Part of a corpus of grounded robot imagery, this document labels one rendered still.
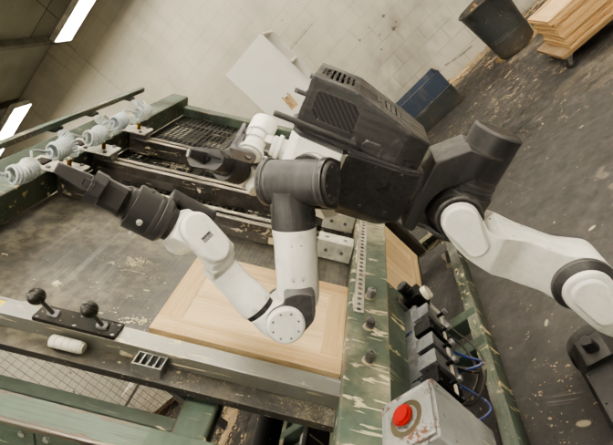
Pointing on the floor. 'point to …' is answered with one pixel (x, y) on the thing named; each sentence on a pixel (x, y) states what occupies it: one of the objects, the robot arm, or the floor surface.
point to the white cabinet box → (272, 76)
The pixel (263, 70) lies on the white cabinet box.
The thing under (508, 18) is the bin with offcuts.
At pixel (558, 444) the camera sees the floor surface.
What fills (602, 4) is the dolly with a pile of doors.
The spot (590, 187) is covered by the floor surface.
